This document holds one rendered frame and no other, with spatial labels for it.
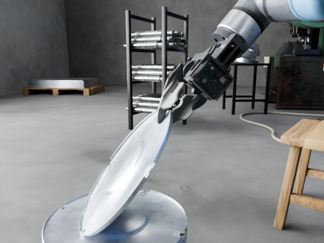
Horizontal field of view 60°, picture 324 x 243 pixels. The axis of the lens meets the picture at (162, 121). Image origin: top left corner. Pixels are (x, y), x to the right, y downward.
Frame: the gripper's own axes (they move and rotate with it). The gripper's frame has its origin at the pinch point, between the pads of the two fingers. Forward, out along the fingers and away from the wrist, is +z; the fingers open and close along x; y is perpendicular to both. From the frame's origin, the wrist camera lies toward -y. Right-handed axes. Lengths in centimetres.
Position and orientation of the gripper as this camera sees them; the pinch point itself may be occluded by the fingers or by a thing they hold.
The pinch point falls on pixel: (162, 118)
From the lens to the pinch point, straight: 56.4
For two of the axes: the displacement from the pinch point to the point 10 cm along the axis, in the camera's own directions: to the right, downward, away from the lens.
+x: 7.4, 6.0, 3.1
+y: 2.4, 2.0, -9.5
